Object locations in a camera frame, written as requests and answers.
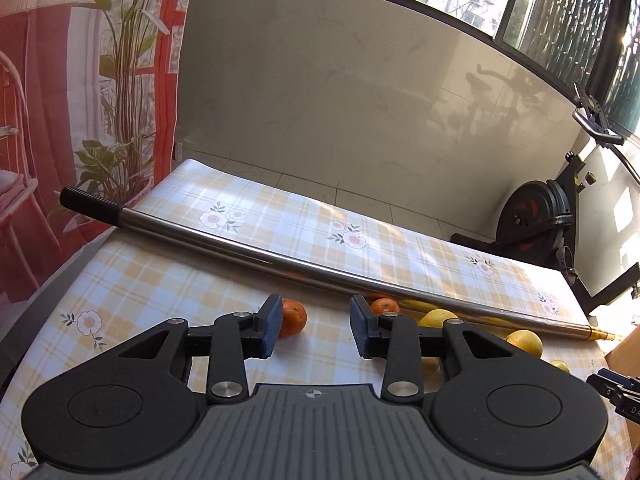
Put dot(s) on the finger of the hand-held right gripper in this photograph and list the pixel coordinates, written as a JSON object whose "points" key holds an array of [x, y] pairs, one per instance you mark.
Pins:
{"points": [[602, 382]]}

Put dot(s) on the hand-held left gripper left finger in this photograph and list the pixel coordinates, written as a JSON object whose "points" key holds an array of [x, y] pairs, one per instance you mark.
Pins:
{"points": [[272, 330]]}

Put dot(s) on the printed plant wall curtain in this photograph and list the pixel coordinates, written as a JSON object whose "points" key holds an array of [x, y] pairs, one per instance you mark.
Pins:
{"points": [[50, 110]]}

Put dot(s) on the metal pole with black grip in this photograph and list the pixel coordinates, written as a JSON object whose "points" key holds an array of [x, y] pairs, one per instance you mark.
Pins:
{"points": [[200, 235]]}

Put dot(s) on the black exercise bike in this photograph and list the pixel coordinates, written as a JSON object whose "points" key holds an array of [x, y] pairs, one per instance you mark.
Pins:
{"points": [[532, 215]]}

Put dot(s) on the plaid floral tablecloth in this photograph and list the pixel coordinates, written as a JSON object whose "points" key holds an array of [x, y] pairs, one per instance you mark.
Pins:
{"points": [[150, 285]]}

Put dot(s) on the wooden board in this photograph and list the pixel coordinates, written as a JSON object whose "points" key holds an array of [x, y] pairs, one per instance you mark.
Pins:
{"points": [[627, 357]]}

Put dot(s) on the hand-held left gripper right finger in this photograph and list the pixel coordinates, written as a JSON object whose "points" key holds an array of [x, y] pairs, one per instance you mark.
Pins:
{"points": [[357, 325]]}

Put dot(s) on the orange tangerine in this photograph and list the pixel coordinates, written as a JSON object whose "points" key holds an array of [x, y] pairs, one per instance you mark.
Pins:
{"points": [[385, 305], [295, 317]]}

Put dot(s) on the yellow lemon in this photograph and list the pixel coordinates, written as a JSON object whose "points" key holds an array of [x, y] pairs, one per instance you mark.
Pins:
{"points": [[525, 342]]}

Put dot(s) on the large yellow grapefruit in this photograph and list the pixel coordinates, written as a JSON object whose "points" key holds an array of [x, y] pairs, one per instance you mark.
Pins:
{"points": [[437, 317]]}

